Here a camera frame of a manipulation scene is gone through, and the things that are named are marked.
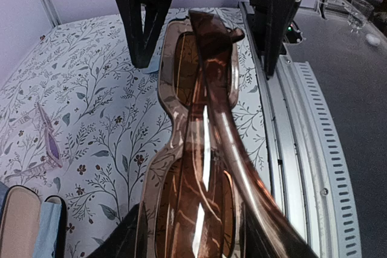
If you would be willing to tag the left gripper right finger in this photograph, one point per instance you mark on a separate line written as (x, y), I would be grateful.
(269, 234)

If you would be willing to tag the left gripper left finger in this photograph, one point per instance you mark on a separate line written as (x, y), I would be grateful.
(121, 242)

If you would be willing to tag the light blue cleaning cloth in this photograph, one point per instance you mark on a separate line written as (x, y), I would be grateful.
(45, 245)

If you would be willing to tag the brown sunglasses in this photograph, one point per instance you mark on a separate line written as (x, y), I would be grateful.
(196, 188)

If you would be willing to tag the black beige glasses case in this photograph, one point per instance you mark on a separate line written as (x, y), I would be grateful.
(20, 215)

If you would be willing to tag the grey marbled glasses case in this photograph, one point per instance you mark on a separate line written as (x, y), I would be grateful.
(3, 193)

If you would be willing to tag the pink clear sunglasses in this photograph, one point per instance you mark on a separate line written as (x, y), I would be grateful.
(29, 145)

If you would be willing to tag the front aluminium rail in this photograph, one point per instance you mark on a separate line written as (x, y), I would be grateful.
(292, 141)

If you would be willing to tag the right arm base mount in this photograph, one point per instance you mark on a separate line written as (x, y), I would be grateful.
(294, 34)

